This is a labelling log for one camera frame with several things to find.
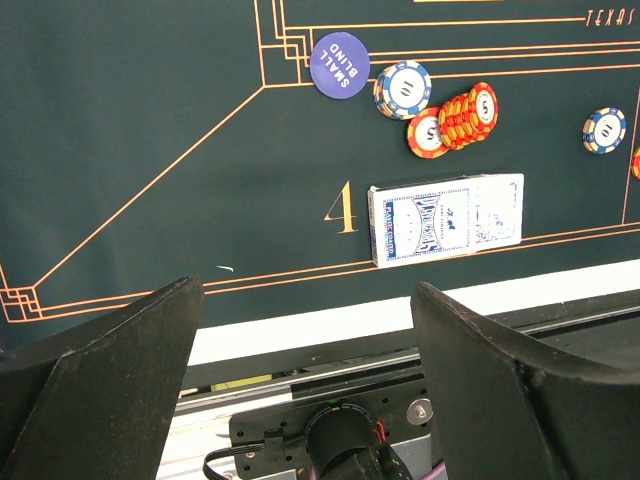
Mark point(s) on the dark green poker mat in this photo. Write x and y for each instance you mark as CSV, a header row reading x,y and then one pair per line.
x,y
142,141

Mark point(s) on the purple small blind button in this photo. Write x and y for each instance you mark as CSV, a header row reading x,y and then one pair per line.
x,y
339,65

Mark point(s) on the blue ten chips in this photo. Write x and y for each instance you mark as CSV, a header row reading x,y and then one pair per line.
x,y
402,90

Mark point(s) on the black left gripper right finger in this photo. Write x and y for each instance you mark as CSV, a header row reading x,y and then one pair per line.
x,y
507,406

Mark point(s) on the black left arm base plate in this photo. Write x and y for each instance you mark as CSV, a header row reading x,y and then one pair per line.
x,y
325,440

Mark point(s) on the blue playing card box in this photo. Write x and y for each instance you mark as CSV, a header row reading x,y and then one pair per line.
x,y
428,221

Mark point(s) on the aluminium mounting rail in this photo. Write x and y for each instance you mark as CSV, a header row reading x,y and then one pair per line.
x,y
602,328

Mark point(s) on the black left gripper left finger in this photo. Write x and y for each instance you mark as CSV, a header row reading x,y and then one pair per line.
x,y
96,401

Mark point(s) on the spread red five chips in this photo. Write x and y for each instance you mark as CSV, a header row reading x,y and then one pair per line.
x,y
465,119

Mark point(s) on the red five chip stack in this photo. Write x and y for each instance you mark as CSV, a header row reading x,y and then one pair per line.
x,y
635,163

